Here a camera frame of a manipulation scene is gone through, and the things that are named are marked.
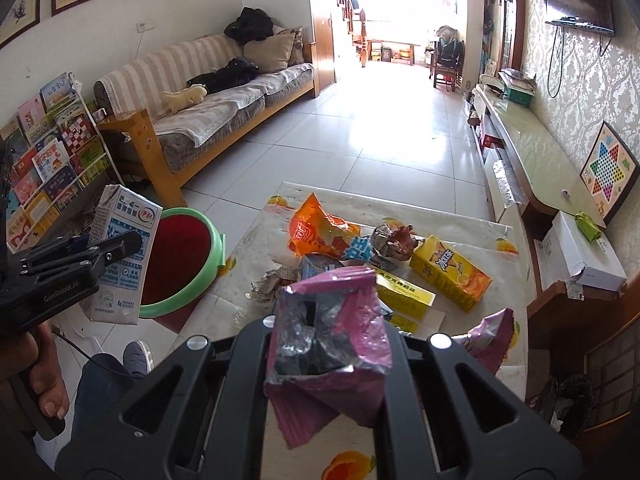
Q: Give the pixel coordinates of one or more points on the silver foil sheet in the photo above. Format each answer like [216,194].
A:
[507,182]

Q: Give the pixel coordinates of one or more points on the long low television cabinet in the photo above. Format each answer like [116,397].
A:
[535,150]

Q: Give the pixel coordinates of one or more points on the white blue milk carton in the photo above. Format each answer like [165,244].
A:
[125,215]

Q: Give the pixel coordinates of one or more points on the wooden chair with dark bag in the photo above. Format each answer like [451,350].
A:
[447,57]

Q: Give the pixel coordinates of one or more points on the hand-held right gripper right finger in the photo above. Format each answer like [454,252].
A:
[406,360]

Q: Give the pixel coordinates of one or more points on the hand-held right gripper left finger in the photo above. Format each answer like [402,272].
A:
[250,355]

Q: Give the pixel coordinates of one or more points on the green foil packet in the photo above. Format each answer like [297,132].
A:
[590,226]

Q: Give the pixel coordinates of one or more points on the silver paper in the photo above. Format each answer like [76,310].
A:
[270,285]

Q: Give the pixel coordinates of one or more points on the person's blue jeans leg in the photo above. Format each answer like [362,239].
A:
[100,385]

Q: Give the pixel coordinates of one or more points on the blue silver wrapper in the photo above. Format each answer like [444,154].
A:
[312,266]

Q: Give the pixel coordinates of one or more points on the green box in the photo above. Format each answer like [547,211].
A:
[519,96]

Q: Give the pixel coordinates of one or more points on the patterned brown pillow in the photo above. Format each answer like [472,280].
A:
[297,42]

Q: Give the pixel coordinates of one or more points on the red box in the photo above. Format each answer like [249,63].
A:
[487,140]

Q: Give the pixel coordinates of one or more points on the white cardboard box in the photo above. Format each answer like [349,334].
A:
[575,250]

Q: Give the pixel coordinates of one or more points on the stack of papers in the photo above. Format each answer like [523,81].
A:
[517,77]

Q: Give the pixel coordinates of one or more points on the wooden staircase railing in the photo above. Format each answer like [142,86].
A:
[345,5]

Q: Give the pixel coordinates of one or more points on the torn pink wrapper piece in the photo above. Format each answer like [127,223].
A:
[492,340]

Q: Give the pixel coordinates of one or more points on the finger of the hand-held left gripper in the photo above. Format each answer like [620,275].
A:
[115,250]

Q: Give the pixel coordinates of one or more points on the beige pillow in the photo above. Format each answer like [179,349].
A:
[270,52]

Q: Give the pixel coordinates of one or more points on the white wall socket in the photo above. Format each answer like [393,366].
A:
[146,25]

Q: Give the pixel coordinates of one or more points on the yellow box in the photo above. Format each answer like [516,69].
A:
[405,292]

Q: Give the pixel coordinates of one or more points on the person's grey shoe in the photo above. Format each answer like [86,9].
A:
[136,357]

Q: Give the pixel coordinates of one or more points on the fruit print tablecloth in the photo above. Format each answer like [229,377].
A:
[240,255]

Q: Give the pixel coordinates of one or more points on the pink foil snack wrapper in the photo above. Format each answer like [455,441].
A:
[360,330]

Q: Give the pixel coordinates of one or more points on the wooden lattice chair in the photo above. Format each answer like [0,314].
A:
[612,365]

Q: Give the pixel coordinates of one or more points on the wooden door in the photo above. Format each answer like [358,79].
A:
[324,55]

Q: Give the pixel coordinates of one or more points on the black garment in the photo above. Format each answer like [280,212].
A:
[230,74]

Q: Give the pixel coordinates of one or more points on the wooden sofa with striped cover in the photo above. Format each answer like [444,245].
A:
[225,110]

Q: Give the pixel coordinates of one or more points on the orange snack bag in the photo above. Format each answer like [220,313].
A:
[315,230]

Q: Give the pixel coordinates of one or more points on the cream plush toy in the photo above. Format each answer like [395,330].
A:
[182,99]

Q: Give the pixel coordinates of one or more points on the wooden bench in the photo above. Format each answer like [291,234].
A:
[390,42]

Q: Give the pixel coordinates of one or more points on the person's left hand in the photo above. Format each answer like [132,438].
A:
[47,375]

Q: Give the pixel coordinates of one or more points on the black jacket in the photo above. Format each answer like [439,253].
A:
[250,25]

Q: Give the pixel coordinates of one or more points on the dark wooden side table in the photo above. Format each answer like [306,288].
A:
[565,312]

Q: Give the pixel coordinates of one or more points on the silver brown wrapper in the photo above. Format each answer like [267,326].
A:
[395,240]

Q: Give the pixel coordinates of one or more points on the colourful star checkers board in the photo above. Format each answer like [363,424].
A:
[607,170]

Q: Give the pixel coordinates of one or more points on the black plastic bag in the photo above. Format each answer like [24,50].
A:
[567,405]

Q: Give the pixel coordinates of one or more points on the red bin with green rim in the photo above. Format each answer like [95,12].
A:
[180,250]

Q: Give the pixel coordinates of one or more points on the yellow drink carton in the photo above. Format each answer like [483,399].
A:
[450,270]

